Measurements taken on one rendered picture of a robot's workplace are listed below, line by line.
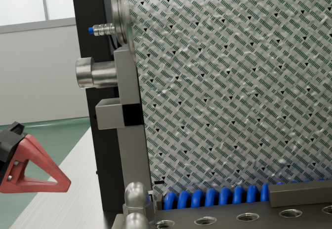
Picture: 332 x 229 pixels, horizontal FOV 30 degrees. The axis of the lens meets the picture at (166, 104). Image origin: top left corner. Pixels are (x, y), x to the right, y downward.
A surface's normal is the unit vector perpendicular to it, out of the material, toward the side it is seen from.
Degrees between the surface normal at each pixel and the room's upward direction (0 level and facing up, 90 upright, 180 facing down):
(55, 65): 90
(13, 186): 101
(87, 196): 0
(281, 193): 90
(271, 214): 0
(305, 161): 90
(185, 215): 0
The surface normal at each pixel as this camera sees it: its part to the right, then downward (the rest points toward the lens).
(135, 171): -0.06, 0.19
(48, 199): -0.11, -0.98
